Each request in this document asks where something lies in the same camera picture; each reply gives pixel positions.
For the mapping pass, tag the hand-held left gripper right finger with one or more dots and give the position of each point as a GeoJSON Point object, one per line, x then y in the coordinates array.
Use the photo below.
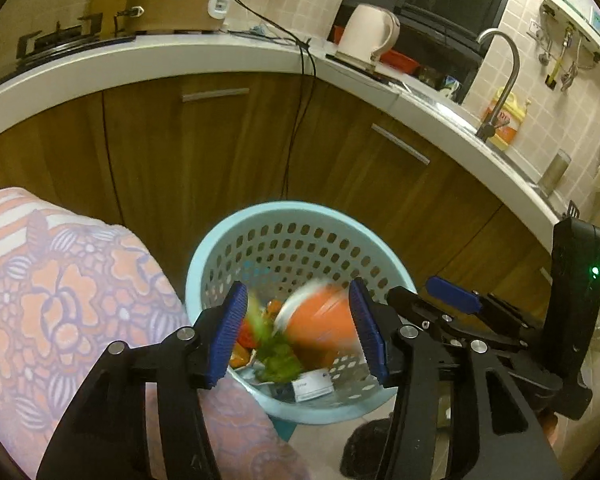
{"type": "Point", "coordinates": [370, 335]}

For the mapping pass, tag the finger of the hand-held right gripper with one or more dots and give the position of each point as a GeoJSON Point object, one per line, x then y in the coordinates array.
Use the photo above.
{"type": "Point", "coordinates": [430, 316]}
{"type": "Point", "coordinates": [452, 294]}

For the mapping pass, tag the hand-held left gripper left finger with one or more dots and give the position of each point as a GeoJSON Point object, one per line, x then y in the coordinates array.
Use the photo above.
{"type": "Point", "coordinates": [227, 335]}

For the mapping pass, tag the red wrapper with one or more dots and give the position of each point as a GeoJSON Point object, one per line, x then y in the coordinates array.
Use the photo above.
{"type": "Point", "coordinates": [245, 335]}

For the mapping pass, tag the orange spotted wrapper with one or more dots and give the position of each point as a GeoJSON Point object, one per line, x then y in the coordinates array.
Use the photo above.
{"type": "Point", "coordinates": [239, 359]}

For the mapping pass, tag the orange cup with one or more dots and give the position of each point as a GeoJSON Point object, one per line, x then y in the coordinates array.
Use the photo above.
{"type": "Point", "coordinates": [320, 320]}

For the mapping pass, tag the light blue perforated basket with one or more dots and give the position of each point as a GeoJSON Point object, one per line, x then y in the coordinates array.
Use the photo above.
{"type": "Point", "coordinates": [290, 220]}

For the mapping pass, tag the small orange scrap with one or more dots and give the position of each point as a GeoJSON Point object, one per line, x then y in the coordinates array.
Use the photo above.
{"type": "Point", "coordinates": [276, 308]}

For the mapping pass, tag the green leafy vegetable scrap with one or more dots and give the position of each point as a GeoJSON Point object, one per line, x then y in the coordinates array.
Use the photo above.
{"type": "Point", "coordinates": [280, 360]}

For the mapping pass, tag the wooden cabinet door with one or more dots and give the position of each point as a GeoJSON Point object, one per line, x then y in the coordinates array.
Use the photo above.
{"type": "Point", "coordinates": [45, 160]}
{"type": "Point", "coordinates": [380, 200]}
{"type": "Point", "coordinates": [205, 150]}
{"type": "Point", "coordinates": [505, 240]}

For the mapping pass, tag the white paper box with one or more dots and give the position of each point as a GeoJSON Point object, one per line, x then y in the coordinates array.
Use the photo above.
{"type": "Point", "coordinates": [310, 383]}

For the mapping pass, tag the teal plastic base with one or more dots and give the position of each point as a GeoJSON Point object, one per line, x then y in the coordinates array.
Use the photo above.
{"type": "Point", "coordinates": [284, 425]}

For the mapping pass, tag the steel cylinder cup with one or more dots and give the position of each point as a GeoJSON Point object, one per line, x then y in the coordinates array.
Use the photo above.
{"type": "Point", "coordinates": [555, 172]}

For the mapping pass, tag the pink floral towel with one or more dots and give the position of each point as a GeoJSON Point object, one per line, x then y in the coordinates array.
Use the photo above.
{"type": "Point", "coordinates": [80, 310]}

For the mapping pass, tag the curved metal faucet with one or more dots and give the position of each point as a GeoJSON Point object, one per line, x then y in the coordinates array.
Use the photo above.
{"type": "Point", "coordinates": [486, 132]}

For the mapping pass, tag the yellow detergent bottle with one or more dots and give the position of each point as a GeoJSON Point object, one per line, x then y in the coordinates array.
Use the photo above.
{"type": "Point", "coordinates": [507, 127]}

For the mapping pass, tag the red plastic basin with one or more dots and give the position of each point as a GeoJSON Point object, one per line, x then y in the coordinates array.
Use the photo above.
{"type": "Point", "coordinates": [402, 61]}

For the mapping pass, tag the black kettle base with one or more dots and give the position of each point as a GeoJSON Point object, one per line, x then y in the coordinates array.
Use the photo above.
{"type": "Point", "coordinates": [352, 60]}

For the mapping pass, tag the white electric kettle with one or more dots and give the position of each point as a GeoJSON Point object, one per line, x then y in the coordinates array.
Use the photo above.
{"type": "Point", "coordinates": [367, 30]}

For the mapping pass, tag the black gas stove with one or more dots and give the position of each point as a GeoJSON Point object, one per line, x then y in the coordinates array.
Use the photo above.
{"type": "Point", "coordinates": [60, 40]}

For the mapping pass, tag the white wall socket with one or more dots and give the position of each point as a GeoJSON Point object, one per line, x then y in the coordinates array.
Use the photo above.
{"type": "Point", "coordinates": [533, 27]}

